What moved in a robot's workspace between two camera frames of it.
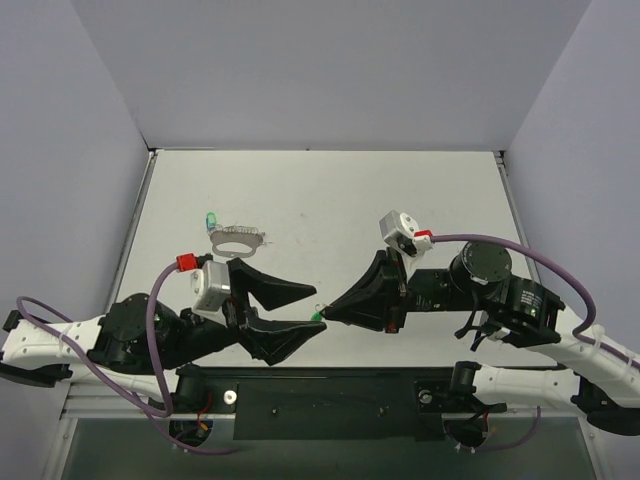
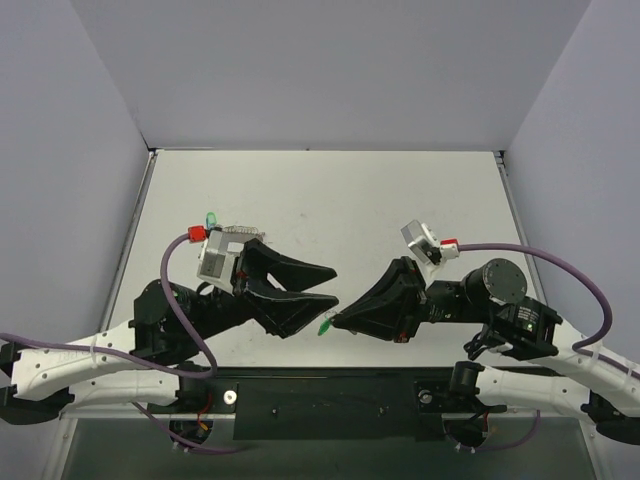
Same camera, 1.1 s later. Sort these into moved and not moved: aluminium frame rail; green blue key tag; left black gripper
Moved: left black gripper
Not moved: green blue key tag; aluminium frame rail
